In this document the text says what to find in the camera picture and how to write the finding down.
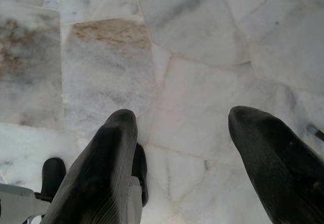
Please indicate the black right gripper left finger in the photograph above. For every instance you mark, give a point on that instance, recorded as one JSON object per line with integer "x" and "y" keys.
{"x": 101, "y": 173}

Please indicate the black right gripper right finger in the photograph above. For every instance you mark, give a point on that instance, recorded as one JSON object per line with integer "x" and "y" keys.
{"x": 278, "y": 173}

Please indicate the black robot foot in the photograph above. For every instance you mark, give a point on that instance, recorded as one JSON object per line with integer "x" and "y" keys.
{"x": 53, "y": 176}
{"x": 140, "y": 171}

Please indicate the grey robot leg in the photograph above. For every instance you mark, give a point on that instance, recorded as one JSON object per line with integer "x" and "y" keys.
{"x": 17, "y": 201}
{"x": 135, "y": 201}

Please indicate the black metal furniture leg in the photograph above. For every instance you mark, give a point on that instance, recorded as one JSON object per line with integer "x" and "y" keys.
{"x": 317, "y": 133}

